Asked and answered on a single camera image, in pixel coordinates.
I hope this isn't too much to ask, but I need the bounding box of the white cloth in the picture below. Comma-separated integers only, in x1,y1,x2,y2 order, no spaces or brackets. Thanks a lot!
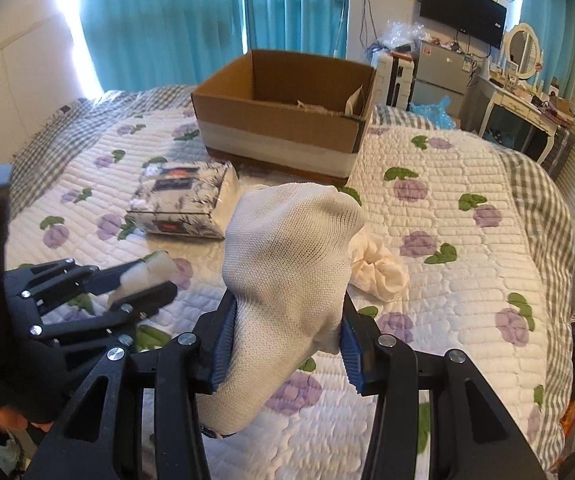
108,250,177,309

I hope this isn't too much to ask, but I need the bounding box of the white sock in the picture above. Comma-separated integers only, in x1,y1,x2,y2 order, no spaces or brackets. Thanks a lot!
198,183,365,437

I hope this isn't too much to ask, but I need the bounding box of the person's hand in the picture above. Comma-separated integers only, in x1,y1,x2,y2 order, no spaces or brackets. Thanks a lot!
0,406,53,432

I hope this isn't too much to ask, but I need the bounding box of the white quilted floral blanket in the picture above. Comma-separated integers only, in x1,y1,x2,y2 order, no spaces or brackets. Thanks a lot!
7,110,550,479

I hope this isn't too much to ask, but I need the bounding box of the cream scrunchie cloth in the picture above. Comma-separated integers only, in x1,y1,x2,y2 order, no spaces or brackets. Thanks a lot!
348,226,410,302

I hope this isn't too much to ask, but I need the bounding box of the brown cardboard box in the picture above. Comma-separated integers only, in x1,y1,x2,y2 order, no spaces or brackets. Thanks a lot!
191,50,376,185

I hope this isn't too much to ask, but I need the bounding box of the large teal curtain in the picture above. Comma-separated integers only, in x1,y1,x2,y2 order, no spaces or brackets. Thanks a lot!
79,0,348,92

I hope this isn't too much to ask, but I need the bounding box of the blue plastic bag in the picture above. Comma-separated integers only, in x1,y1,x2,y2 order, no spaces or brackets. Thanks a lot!
409,96,457,130

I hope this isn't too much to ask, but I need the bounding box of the white dressing table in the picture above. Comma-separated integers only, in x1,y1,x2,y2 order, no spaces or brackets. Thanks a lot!
459,75,575,166

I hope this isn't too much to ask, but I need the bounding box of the white suitcase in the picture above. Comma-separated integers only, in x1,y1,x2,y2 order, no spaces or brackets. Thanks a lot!
372,50,414,110

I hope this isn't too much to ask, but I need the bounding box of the silver mini fridge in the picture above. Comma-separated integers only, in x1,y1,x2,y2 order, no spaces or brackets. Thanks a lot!
411,41,473,117

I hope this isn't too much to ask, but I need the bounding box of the clear plastic bag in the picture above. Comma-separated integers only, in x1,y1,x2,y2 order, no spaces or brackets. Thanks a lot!
376,21,429,53

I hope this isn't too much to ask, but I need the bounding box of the white oval vanity mirror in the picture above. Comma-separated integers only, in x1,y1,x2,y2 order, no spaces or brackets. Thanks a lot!
501,23,543,80

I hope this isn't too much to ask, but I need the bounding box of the small teal curtain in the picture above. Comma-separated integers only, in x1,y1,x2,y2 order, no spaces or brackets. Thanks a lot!
521,0,575,99

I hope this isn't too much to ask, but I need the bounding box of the black wall television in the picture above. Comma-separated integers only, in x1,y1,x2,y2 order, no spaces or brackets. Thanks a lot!
420,0,507,48

